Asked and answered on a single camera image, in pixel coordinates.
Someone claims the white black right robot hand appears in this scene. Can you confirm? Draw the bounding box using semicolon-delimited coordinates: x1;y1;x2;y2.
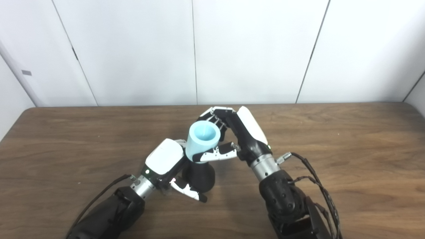
192;106;273;166

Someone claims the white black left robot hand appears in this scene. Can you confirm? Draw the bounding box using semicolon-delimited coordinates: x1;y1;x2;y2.
141;138;208;203

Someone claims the light blue cylinder cup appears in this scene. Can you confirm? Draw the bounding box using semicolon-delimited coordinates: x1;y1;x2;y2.
185;120;221;165

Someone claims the black funnel-shaped nozzle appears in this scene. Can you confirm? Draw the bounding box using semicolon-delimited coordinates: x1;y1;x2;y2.
182;162;215;193

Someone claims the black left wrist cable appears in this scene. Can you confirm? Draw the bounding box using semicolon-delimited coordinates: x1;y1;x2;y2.
65;174;140;238

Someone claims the braided right arm wire bundle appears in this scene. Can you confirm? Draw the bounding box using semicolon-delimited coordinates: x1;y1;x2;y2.
289;176;336;239

